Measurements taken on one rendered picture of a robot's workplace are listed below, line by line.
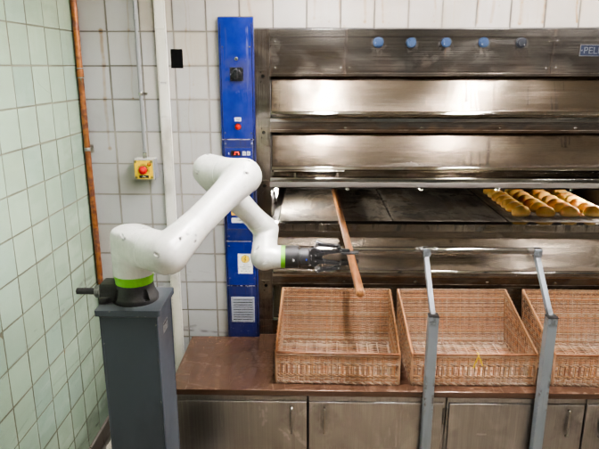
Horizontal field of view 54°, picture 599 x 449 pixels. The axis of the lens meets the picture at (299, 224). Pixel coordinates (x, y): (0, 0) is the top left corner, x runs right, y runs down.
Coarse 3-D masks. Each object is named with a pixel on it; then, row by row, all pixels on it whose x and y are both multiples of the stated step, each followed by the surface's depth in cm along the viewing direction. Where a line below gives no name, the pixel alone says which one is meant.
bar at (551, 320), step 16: (544, 288) 246; (432, 304) 243; (544, 304) 245; (432, 320) 239; (432, 336) 241; (544, 336) 242; (432, 352) 243; (544, 352) 242; (432, 368) 245; (544, 368) 244; (432, 384) 247; (544, 384) 245; (432, 400) 249; (544, 400) 247; (544, 416) 249
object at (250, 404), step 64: (192, 384) 259; (256, 384) 259; (320, 384) 259; (192, 448) 264; (256, 448) 263; (320, 448) 262; (384, 448) 262; (448, 448) 261; (512, 448) 261; (576, 448) 260
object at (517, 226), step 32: (288, 224) 292; (320, 224) 292; (352, 224) 291; (384, 224) 291; (416, 224) 291; (448, 224) 290; (480, 224) 290; (512, 224) 290; (544, 224) 289; (576, 224) 289
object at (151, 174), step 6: (138, 162) 278; (144, 162) 278; (150, 162) 278; (156, 162) 283; (138, 168) 279; (150, 168) 279; (156, 168) 283; (138, 174) 279; (144, 174) 279; (150, 174) 279; (156, 174) 283
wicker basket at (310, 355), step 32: (288, 288) 297; (320, 288) 297; (352, 288) 296; (384, 288) 296; (320, 320) 297; (384, 320) 295; (288, 352) 256; (320, 352) 256; (352, 352) 286; (384, 352) 286; (352, 384) 259; (384, 384) 258
